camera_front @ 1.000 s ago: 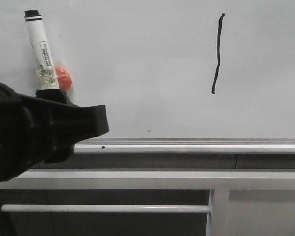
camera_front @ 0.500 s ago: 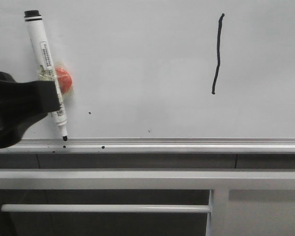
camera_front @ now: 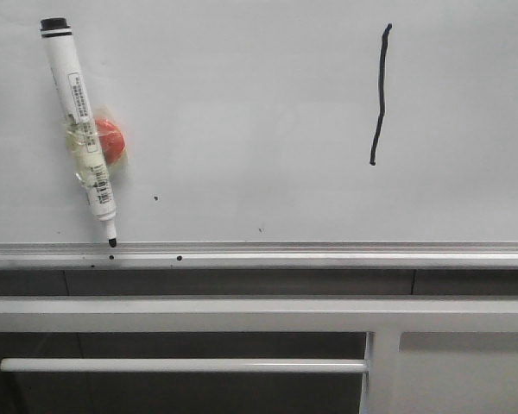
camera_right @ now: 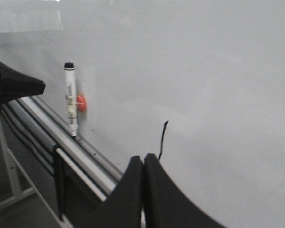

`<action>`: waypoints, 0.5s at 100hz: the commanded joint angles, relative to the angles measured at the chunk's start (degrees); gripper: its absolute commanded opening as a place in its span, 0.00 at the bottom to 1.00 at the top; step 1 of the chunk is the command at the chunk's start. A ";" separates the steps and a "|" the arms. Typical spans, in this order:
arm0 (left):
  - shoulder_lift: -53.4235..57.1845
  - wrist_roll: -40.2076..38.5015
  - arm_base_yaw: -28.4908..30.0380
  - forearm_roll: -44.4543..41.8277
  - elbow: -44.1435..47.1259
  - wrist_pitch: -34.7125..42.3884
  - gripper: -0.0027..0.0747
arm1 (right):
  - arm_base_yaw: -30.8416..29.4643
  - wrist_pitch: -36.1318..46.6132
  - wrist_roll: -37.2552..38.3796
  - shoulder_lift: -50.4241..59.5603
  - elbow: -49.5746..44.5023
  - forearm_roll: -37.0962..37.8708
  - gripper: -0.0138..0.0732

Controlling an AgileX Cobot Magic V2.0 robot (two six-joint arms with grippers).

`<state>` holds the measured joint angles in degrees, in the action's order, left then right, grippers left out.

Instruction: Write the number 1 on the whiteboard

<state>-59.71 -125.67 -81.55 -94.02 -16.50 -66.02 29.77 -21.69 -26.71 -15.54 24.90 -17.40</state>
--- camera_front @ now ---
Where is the red round magnet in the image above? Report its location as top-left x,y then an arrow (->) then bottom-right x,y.
95,118 -> 125,166

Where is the white whiteboard marker black tip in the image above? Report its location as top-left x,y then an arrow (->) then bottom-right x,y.
40,17 -> 117,248

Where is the white whiteboard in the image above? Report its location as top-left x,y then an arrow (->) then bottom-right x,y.
0,1 -> 518,243

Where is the aluminium whiteboard tray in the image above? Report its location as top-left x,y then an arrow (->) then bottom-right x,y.
0,241 -> 518,270

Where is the white horizontal metal rod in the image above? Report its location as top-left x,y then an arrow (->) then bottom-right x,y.
0,358 -> 369,373

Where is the white metal stand frame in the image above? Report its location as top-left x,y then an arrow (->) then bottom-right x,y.
0,297 -> 518,413

